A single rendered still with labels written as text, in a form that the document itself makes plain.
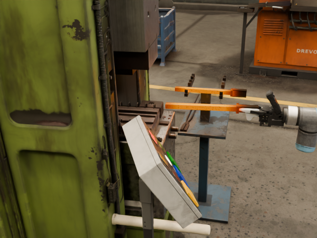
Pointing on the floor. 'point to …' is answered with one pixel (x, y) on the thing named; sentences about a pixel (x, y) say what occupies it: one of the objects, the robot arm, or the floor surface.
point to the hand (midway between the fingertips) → (242, 107)
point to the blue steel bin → (166, 33)
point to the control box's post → (147, 220)
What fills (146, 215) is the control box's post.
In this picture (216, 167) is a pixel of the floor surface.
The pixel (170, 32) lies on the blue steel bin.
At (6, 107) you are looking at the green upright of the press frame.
